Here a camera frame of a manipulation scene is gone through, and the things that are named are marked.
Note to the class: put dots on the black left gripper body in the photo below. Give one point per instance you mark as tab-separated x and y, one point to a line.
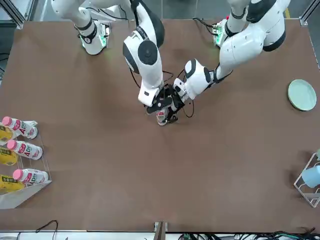
178	101

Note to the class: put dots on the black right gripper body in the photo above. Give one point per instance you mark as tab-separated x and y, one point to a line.
165	96

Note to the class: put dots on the white pink-print drink bottle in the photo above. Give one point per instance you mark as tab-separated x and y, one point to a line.
161	118

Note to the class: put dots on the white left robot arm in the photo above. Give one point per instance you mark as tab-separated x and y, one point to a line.
240	47

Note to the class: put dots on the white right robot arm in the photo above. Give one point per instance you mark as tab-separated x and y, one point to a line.
147	62

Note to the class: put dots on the white bottle with pink cap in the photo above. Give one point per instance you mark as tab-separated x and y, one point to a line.
22	128
27	150
32	177

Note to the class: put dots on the pale green plate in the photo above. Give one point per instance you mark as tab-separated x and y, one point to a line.
302	95

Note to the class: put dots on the pale green cup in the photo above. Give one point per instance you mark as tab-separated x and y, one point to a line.
318	155

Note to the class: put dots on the light blue cup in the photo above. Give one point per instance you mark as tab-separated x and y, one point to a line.
312	177

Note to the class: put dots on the clear acrylic stepped shelf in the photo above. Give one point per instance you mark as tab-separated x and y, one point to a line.
27	195

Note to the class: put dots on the grey metal mount bracket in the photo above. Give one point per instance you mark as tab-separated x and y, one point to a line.
161	230

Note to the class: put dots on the aluminium frame post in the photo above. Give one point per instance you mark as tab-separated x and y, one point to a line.
303	21
20	22

